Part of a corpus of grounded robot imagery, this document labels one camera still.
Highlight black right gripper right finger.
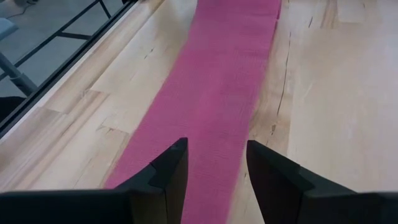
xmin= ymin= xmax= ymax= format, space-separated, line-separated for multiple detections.
xmin=246 ymin=139 xmax=398 ymax=224

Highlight pink elastic bandage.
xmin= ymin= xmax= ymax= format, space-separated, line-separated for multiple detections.
xmin=104 ymin=0 xmax=282 ymax=224

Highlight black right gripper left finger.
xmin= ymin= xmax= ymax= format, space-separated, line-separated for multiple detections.
xmin=0 ymin=137 xmax=189 ymax=224

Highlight black aluminium table frame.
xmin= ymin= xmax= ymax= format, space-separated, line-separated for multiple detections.
xmin=0 ymin=0 xmax=139 ymax=138

